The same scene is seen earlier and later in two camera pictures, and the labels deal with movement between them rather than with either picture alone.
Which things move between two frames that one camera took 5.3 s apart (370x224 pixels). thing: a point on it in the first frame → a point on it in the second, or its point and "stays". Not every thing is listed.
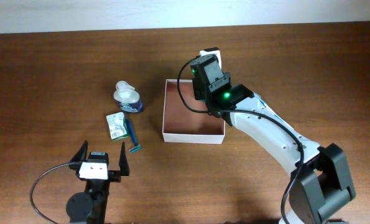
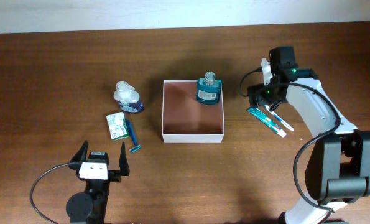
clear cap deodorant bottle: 127,98 stays
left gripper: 115,175 stays
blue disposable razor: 137,147 stays
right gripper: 198,88 → 262,98
